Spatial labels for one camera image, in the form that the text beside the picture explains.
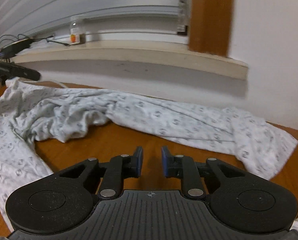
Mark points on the beige window sill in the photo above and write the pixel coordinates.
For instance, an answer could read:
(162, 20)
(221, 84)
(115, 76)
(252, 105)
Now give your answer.
(162, 53)

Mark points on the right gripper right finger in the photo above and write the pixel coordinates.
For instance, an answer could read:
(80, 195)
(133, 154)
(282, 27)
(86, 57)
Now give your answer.
(184, 168)

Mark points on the glass jar orange label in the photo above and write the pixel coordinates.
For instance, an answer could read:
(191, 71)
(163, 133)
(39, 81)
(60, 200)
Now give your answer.
(77, 30)

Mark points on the white patterned garment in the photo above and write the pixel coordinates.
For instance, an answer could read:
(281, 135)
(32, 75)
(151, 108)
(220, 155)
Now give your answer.
(31, 113)

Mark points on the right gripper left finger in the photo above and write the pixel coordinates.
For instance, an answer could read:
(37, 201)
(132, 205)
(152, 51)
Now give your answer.
(114, 172)

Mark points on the grey window blind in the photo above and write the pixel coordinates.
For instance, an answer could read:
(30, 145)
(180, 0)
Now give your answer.
(150, 20)

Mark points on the black box on sill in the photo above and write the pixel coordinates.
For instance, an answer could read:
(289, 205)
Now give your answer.
(14, 48)

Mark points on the brown wooden window frame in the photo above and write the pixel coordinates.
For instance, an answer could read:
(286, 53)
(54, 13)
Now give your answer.
(210, 26)

